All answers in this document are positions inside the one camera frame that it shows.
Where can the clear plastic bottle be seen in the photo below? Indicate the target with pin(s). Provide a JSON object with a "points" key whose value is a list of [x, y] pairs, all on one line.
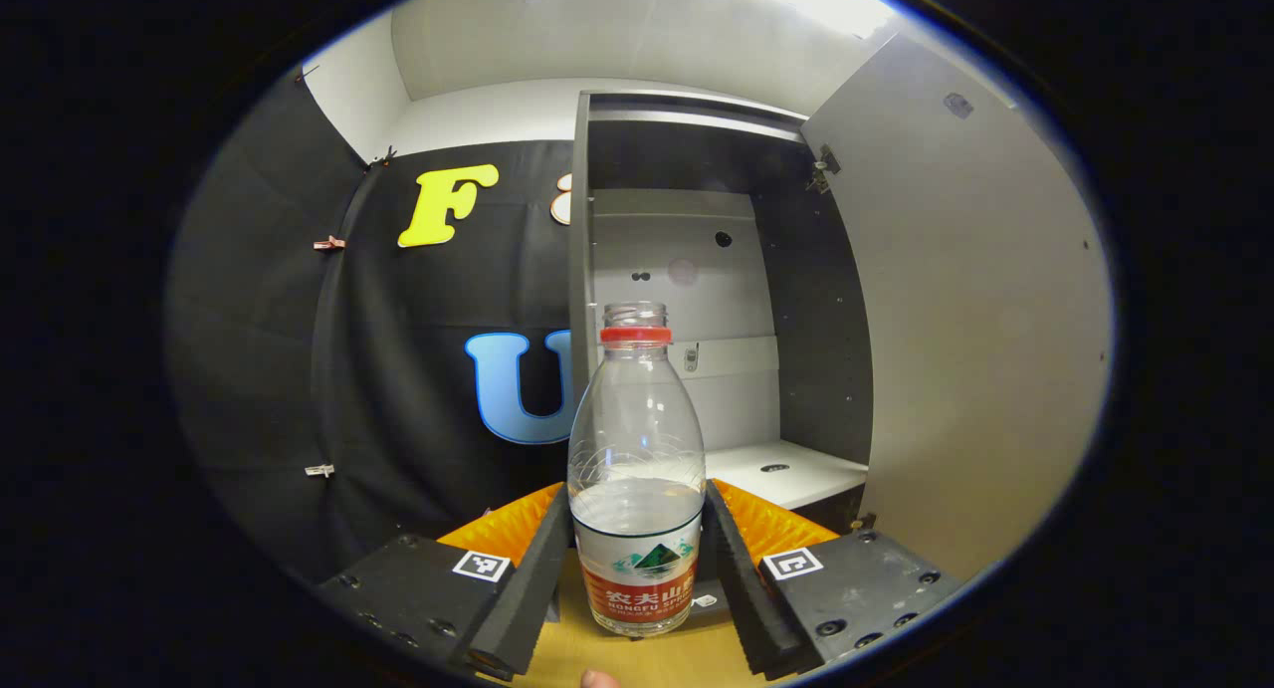
{"points": [[637, 429]]}

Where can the copper clip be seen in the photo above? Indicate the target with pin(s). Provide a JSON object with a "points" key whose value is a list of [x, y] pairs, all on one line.
{"points": [[329, 243]]}

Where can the black backdrop cloth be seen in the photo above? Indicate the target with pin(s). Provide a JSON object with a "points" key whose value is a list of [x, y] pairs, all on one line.
{"points": [[398, 369]]}

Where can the metal cabinet hinge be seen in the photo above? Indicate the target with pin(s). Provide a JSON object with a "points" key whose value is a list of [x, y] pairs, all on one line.
{"points": [[862, 521], [822, 168]]}

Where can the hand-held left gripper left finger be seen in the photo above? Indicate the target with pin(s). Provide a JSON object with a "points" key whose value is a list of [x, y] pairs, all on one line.
{"points": [[532, 588]]}

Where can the beige cabinet door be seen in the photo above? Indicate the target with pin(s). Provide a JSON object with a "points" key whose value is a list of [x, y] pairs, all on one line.
{"points": [[975, 320]]}

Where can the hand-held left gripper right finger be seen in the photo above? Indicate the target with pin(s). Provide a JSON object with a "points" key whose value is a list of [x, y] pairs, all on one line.
{"points": [[746, 588]]}

